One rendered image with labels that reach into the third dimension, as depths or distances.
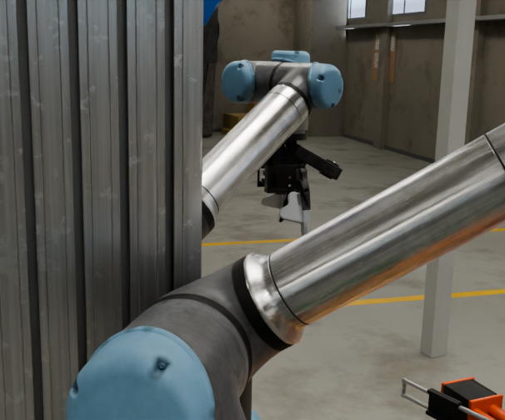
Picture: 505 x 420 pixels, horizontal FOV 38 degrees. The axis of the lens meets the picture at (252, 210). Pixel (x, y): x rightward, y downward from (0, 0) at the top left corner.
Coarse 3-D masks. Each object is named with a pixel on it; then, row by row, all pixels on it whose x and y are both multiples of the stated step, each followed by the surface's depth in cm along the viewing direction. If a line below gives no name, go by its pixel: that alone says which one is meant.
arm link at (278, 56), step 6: (276, 54) 135; (282, 54) 134; (288, 54) 134; (294, 54) 134; (300, 54) 134; (306, 54) 135; (270, 60) 137; (276, 60) 135; (282, 60) 134; (288, 60) 134; (294, 60) 134; (300, 60) 135; (306, 60) 135
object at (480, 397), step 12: (444, 384) 135; (456, 384) 135; (468, 384) 135; (480, 384) 135; (456, 396) 132; (468, 396) 130; (480, 396) 131; (492, 396) 131; (468, 408) 129; (480, 408) 130
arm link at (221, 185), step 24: (288, 72) 121; (312, 72) 118; (336, 72) 119; (288, 96) 117; (312, 96) 118; (336, 96) 120; (264, 120) 114; (288, 120) 116; (240, 144) 111; (264, 144) 112; (216, 168) 108; (240, 168) 110; (216, 192) 107
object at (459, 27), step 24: (456, 0) 415; (456, 24) 416; (456, 48) 418; (456, 72) 422; (456, 96) 425; (456, 120) 428; (456, 144) 432; (432, 264) 451; (432, 288) 452; (432, 312) 454; (432, 336) 456
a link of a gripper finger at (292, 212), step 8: (296, 192) 140; (288, 200) 139; (296, 200) 139; (288, 208) 138; (296, 208) 138; (280, 216) 137; (288, 216) 137; (296, 216) 138; (304, 216) 138; (304, 224) 137; (304, 232) 138
